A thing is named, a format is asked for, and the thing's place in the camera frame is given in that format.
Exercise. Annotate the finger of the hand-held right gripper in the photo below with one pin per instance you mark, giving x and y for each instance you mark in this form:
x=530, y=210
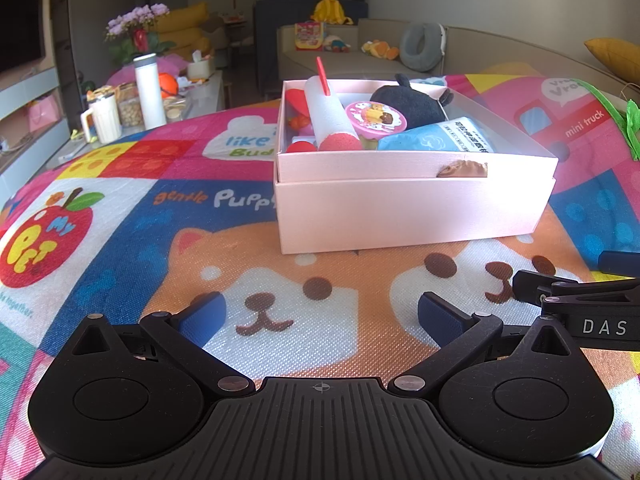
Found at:
x=620, y=264
x=600, y=325

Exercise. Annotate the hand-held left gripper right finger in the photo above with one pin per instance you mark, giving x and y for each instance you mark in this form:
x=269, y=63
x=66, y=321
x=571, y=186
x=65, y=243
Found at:
x=439, y=316

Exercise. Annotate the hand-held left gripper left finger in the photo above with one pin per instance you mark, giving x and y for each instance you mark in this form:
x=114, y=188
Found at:
x=202, y=316

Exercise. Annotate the pink cardboard box lid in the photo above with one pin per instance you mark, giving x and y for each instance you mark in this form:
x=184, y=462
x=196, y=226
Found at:
x=400, y=215

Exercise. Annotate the pink cardboard box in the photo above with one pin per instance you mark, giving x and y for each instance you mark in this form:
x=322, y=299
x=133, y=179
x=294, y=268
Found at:
x=375, y=165

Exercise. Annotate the blue wipes packet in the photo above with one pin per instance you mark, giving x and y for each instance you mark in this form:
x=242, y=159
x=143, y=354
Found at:
x=435, y=137

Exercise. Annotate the yellow pudding toy pink base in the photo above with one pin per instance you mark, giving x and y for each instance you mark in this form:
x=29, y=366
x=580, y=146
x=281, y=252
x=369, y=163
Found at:
x=375, y=117

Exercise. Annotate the black plush toy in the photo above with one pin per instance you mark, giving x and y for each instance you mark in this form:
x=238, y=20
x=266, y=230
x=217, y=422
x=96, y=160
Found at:
x=405, y=102

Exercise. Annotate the white toy rocket red fins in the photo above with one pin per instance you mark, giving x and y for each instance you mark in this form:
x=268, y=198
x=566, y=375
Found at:
x=327, y=110

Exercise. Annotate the colourful printed play mat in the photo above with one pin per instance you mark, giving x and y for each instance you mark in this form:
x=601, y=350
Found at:
x=150, y=220

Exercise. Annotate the white coffee table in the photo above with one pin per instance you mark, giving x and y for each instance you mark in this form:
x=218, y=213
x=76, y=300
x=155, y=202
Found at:
x=205, y=100

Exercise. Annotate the clear jar of nuts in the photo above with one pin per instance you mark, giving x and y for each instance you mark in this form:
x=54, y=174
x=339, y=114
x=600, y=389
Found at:
x=131, y=110

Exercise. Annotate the tall white thermos bottle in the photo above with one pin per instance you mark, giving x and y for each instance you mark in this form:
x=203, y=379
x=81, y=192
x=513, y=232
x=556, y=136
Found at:
x=150, y=95

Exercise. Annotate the orange ball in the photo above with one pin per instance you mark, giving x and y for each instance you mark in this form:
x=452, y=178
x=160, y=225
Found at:
x=169, y=85

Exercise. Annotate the beige sofa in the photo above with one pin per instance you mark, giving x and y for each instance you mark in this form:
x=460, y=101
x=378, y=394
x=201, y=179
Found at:
x=500, y=50

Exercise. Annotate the cream tissue box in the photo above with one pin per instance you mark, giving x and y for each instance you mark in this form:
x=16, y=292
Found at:
x=201, y=67

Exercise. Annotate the white television cabinet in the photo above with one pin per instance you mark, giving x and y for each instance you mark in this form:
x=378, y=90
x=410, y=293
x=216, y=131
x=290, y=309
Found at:
x=30, y=135

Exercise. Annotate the pink cloth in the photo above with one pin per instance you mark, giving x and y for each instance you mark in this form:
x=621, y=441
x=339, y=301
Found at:
x=172, y=65

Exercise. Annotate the grey neck pillow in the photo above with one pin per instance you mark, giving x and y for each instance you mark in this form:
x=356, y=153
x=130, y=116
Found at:
x=411, y=52

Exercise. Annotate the orange plush toy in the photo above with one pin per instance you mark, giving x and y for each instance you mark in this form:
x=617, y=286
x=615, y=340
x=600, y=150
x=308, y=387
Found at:
x=380, y=50

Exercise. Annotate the dark blue cabinet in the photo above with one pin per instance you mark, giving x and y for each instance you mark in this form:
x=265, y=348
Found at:
x=265, y=50

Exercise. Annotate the small colourful toy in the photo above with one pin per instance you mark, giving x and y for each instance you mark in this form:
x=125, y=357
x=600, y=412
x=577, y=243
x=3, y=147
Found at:
x=337, y=45

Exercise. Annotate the stack of yellow cushions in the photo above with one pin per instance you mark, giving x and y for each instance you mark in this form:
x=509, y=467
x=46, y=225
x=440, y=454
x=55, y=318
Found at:
x=185, y=25

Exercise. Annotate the pink flowering pot plant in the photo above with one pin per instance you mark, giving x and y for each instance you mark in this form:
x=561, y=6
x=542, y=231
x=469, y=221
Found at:
x=135, y=25

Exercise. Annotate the pink toy package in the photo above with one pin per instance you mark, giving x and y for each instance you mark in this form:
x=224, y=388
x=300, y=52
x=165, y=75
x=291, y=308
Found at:
x=309, y=36

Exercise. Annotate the yellow cloth bag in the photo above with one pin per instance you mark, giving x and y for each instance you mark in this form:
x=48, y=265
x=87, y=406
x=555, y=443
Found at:
x=332, y=11

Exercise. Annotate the black television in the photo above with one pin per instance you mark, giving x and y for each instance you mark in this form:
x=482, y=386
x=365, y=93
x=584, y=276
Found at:
x=20, y=20

